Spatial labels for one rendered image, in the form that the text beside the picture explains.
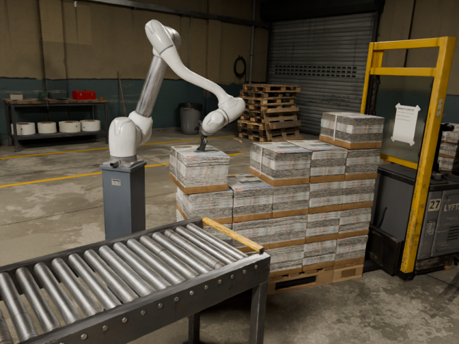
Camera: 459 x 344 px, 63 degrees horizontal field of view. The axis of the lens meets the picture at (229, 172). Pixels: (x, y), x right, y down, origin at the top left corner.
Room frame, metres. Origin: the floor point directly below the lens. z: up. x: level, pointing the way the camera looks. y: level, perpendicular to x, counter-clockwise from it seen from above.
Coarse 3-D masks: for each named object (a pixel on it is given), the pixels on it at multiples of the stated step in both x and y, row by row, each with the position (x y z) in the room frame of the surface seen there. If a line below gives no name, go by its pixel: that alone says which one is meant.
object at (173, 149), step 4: (172, 148) 2.44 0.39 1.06; (176, 148) 2.42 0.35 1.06; (180, 148) 2.42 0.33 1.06; (184, 148) 2.43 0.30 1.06; (192, 148) 2.44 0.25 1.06; (196, 148) 2.45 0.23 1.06; (208, 148) 2.47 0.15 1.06; (172, 152) 2.43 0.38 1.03; (172, 156) 2.44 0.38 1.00; (172, 160) 2.44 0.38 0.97; (172, 164) 2.42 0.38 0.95; (172, 168) 2.42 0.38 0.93; (172, 172) 2.42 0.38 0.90
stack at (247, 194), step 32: (224, 192) 2.26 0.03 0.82; (256, 192) 2.36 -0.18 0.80; (288, 192) 2.45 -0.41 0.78; (320, 192) 2.55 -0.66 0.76; (224, 224) 2.28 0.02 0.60; (256, 224) 2.36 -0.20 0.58; (288, 224) 2.45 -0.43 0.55; (320, 224) 2.56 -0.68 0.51; (288, 256) 2.46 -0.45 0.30; (320, 256) 2.57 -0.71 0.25; (288, 288) 2.48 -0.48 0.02
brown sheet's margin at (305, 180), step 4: (252, 172) 2.68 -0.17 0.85; (256, 172) 2.62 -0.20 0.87; (256, 176) 2.62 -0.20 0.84; (260, 176) 2.56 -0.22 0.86; (264, 176) 2.51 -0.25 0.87; (264, 180) 2.50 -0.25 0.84; (268, 180) 2.45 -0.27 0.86; (272, 180) 2.41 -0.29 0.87; (276, 180) 2.40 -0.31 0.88; (280, 180) 2.42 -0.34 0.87; (284, 180) 2.43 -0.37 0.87; (288, 180) 2.44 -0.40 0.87; (292, 180) 2.45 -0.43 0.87; (296, 180) 2.47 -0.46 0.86; (300, 180) 2.48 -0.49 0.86; (304, 180) 2.49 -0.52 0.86; (308, 180) 2.50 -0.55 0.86; (272, 184) 2.41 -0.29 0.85; (276, 184) 2.40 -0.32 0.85; (280, 184) 2.42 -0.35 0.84; (284, 184) 2.43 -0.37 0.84; (288, 184) 2.44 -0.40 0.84; (292, 184) 2.46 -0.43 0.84
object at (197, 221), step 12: (156, 228) 1.72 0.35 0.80; (168, 228) 1.72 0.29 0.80; (108, 240) 1.56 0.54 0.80; (120, 240) 1.56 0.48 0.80; (60, 252) 1.43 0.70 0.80; (72, 252) 1.43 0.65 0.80; (84, 252) 1.45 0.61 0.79; (96, 252) 1.49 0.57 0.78; (12, 264) 1.31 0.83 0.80; (24, 264) 1.32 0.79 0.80; (48, 264) 1.36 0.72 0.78; (108, 264) 1.52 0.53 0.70; (12, 276) 1.28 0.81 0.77; (36, 276) 1.33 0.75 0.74; (0, 300) 1.25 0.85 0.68
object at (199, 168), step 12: (180, 156) 2.26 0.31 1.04; (192, 156) 2.19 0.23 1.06; (204, 156) 2.21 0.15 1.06; (216, 156) 2.23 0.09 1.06; (228, 156) 2.27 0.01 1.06; (180, 168) 2.25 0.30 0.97; (192, 168) 2.17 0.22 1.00; (204, 168) 2.21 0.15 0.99; (216, 168) 2.24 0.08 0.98; (180, 180) 2.24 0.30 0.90; (192, 180) 2.18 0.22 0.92; (204, 180) 2.21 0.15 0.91; (216, 180) 2.24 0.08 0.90
